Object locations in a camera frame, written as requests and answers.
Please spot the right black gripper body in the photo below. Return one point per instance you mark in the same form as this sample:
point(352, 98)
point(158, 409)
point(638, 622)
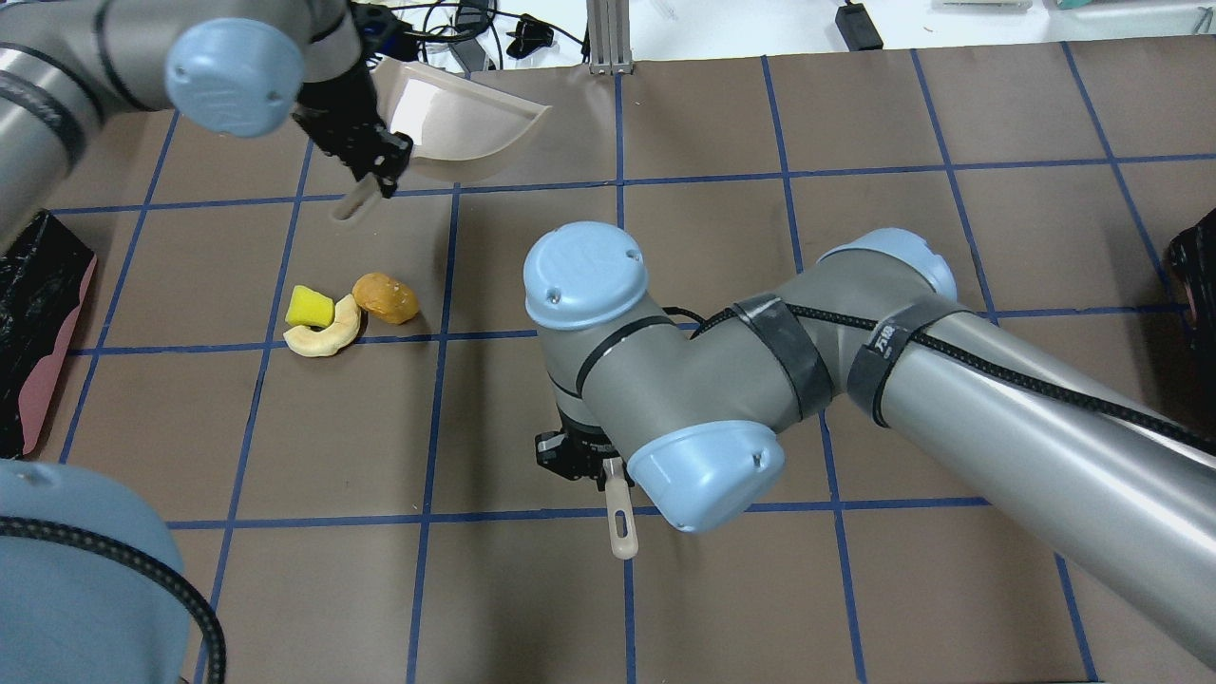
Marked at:
point(570, 456)

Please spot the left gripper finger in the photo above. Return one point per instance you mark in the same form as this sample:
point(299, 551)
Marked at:
point(388, 181)

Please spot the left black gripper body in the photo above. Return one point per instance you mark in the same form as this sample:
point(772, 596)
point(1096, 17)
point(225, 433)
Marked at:
point(334, 122)

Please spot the white plastic dustpan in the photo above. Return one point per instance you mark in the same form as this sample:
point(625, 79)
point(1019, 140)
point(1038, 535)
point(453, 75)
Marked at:
point(461, 131)

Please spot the white hand brush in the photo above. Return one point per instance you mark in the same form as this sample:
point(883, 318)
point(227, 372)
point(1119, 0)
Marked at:
point(619, 505)

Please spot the brown bread roll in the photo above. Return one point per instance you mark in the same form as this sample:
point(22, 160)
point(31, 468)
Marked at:
point(386, 297)

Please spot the yellow sponge wedge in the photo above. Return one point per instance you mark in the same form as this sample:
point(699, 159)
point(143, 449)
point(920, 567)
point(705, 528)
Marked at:
point(309, 308)

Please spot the pale curved bread piece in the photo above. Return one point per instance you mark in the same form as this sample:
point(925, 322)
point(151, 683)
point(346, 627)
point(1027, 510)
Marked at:
point(340, 334)

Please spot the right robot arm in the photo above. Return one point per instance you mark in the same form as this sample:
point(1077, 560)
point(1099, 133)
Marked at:
point(693, 419)

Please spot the black bag pink bin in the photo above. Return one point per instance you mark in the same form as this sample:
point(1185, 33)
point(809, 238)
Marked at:
point(45, 276)

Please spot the black bin far side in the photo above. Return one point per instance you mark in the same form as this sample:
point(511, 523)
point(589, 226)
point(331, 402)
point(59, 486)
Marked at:
point(1191, 259)

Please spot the black power adapter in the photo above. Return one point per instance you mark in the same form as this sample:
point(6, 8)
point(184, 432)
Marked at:
point(857, 28)

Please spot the aluminium frame post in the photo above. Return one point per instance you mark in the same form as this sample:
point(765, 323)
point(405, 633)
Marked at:
point(608, 38)

